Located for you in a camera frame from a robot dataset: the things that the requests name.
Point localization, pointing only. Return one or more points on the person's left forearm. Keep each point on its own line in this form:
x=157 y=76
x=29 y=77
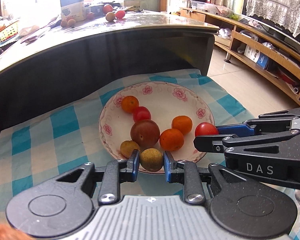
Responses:
x=2 y=230

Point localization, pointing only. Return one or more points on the dark flat box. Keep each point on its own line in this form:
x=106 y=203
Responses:
x=96 y=6

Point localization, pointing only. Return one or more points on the white lace cloth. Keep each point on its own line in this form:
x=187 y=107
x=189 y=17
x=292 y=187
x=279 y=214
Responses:
x=275 y=0

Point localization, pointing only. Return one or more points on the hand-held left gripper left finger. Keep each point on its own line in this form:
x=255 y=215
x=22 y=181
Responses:
x=134 y=166

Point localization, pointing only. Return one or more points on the blue white checkered tablecloth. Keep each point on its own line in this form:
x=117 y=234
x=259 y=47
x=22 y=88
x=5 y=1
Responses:
x=52 y=142

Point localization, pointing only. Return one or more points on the oval red tomato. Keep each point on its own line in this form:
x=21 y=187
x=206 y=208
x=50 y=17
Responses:
x=205 y=130

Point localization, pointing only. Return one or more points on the small orange tangerine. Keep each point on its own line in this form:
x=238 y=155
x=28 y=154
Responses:
x=130 y=104
x=181 y=124
x=171 y=140

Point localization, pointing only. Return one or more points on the white floral plate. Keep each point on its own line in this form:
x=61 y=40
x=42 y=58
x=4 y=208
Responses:
x=165 y=102

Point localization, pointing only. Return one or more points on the red orange round fruit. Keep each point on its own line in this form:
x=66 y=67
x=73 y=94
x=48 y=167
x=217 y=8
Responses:
x=107 y=8

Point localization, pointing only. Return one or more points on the small reddish brown fruit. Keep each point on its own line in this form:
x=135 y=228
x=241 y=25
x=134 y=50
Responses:
x=90 y=15

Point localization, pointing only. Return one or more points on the grey white carton box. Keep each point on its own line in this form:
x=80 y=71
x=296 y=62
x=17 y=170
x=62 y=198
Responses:
x=72 y=6

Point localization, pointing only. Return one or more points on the small brown longan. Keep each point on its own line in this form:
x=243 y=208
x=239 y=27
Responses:
x=71 y=23
x=64 y=23

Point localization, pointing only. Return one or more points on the yellow woven basket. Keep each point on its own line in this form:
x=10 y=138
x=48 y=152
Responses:
x=8 y=31

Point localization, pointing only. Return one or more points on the brown round fruit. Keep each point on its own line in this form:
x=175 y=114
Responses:
x=110 y=16

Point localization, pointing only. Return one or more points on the dark coffee table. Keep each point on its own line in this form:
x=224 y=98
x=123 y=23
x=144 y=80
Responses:
x=65 y=62

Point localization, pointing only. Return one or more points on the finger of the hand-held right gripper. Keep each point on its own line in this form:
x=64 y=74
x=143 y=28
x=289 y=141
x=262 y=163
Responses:
x=207 y=142
x=235 y=129

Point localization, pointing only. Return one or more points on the small red cherry tomato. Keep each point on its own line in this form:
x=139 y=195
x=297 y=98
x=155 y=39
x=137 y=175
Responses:
x=141 y=114

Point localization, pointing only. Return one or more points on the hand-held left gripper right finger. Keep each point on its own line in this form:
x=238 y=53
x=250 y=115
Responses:
x=168 y=166

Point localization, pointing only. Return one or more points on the dark purple plum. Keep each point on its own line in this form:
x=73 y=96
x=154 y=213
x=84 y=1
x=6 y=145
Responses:
x=145 y=133

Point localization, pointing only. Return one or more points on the wooden tv stand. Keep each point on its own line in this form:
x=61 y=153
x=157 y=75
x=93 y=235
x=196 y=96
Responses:
x=193 y=16

